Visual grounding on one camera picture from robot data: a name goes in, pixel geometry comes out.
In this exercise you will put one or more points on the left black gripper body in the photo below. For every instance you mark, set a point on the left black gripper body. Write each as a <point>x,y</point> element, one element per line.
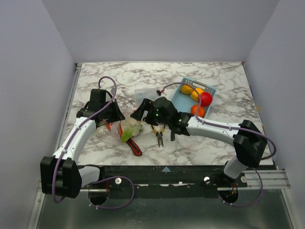
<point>111,113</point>

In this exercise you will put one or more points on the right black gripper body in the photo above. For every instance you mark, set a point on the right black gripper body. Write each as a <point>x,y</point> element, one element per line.
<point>147,110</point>

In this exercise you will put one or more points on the orange carrot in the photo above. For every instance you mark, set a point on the orange carrot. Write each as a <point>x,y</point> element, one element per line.
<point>109,126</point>

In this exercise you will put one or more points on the clear zip top bag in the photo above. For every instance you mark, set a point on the clear zip top bag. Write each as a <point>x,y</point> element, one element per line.
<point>119,123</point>

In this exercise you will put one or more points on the white cauliflower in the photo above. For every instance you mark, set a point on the white cauliflower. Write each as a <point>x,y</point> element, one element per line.
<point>129,128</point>

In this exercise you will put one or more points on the red black utility knife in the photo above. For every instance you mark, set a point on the red black utility knife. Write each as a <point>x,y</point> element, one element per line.
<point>134,147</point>

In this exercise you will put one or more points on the red apple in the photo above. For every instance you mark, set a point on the red apple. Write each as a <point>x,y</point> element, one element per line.
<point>206,99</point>

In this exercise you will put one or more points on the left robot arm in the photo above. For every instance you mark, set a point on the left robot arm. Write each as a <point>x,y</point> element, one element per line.
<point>60,174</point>

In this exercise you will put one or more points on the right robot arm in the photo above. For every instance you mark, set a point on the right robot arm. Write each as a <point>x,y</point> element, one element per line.
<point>249,143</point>

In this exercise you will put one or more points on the clear plastic screw box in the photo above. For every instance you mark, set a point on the clear plastic screw box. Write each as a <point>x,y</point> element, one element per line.
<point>141,94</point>

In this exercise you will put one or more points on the black bit holder strip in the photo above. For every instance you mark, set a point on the black bit holder strip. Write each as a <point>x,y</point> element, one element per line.
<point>173,133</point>

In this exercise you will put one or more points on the light blue plastic basket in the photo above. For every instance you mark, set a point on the light blue plastic basket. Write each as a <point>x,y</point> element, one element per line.
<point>184,103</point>

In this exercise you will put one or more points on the brown potato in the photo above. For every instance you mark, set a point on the brown potato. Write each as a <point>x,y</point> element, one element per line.
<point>187,90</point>

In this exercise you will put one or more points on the orange yellow bell pepper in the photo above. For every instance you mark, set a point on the orange yellow bell pepper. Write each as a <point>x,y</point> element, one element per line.
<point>196,93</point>

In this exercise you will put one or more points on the orange small pumpkin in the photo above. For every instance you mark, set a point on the orange small pumpkin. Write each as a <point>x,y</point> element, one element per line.
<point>200,110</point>

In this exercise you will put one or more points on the yellow handled pliers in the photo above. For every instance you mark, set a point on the yellow handled pliers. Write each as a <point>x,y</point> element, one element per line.
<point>159,135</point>

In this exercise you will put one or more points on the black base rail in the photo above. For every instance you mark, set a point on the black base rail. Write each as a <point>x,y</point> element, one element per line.
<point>162,182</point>

